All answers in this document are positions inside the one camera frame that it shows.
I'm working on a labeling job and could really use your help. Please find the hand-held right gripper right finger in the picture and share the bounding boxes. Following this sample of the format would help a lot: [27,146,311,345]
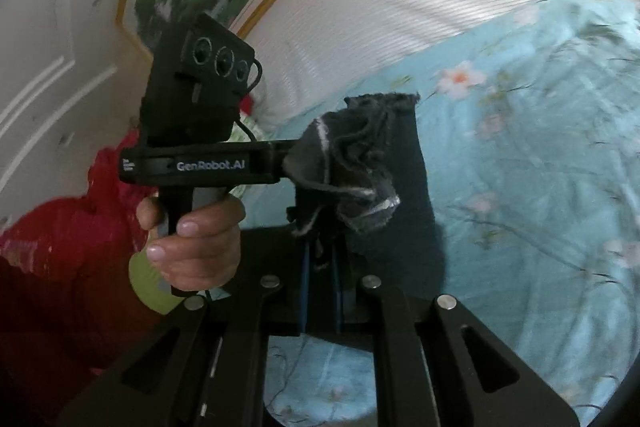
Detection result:
[333,252,583,427]

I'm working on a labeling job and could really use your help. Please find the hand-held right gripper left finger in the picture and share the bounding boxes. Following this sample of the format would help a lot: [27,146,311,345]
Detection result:
[55,227,315,427]

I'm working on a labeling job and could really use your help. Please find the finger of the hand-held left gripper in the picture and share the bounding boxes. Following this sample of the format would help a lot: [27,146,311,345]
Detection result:
[272,139,302,182]

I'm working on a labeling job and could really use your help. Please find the dark pants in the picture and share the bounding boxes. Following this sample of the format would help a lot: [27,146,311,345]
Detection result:
[282,92,449,353]

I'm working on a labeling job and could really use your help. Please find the person's left hand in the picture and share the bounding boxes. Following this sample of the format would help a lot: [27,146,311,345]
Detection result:
[136,194,247,294]

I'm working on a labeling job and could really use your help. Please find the white panelled door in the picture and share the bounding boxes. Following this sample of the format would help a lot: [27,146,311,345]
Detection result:
[0,0,153,233]

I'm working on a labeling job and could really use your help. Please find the white ribbed headboard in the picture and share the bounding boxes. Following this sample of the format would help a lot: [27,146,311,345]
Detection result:
[240,0,640,130]

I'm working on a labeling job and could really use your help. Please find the red clothing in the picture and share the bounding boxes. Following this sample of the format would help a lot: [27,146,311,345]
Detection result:
[0,98,257,408]

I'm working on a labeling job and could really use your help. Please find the light blue floral bedsheet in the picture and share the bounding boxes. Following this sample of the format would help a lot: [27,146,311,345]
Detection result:
[260,0,640,427]

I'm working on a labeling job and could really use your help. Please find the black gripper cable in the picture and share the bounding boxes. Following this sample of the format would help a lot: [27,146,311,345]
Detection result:
[232,57,265,142]

